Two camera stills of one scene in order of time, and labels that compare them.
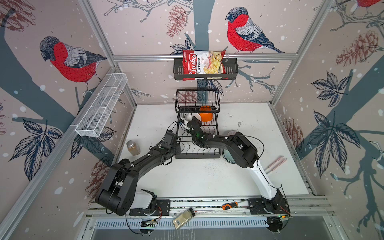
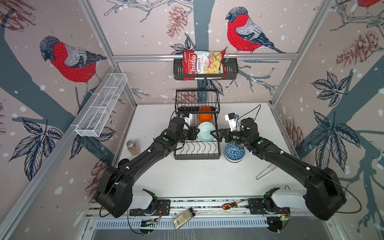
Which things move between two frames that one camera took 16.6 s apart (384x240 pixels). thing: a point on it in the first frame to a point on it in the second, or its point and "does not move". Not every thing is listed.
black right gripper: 196,121 to 226,133
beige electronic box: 182,218 does not move
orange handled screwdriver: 228,206 does not move
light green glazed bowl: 228,156 to 204,134
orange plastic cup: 206,117 does not move
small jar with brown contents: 133,148 does not move
